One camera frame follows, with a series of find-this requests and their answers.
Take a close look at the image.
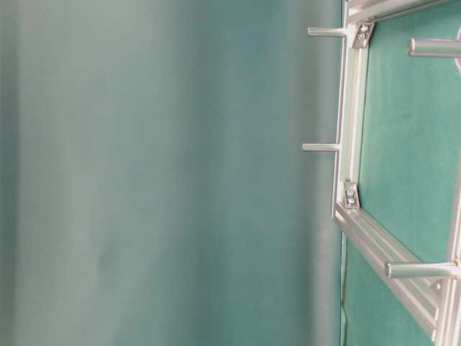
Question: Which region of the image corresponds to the green table cloth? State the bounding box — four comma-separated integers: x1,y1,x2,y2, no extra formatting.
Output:
335,1,460,345

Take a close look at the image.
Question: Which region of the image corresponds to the aluminium extrusion frame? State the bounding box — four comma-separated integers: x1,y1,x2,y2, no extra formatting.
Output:
302,1,460,345

